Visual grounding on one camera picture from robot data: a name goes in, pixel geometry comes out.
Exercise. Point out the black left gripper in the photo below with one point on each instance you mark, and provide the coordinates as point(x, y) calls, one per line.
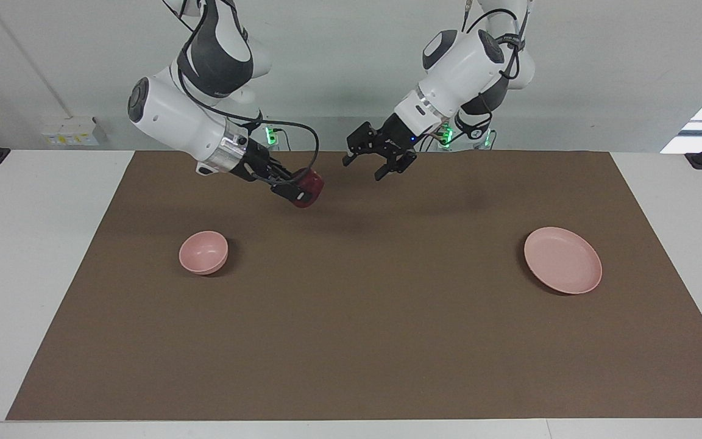
point(384, 141)

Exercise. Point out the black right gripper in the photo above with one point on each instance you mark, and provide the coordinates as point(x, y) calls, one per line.
point(256, 161)

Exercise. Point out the dark red apple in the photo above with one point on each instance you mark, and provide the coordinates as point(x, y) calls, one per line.
point(313, 183)

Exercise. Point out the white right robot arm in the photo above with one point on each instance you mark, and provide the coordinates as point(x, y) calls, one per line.
point(168, 116)

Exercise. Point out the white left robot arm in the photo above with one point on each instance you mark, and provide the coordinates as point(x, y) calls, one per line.
point(460, 67)

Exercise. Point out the pink bowl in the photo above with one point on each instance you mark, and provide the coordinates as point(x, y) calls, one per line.
point(203, 251)

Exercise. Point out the pink plate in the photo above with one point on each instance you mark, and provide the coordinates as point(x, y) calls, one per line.
point(563, 259)

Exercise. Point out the brown table mat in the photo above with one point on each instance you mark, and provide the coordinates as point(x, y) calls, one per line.
point(351, 317)

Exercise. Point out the white wall socket box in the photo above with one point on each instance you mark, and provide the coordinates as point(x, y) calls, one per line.
point(70, 131)

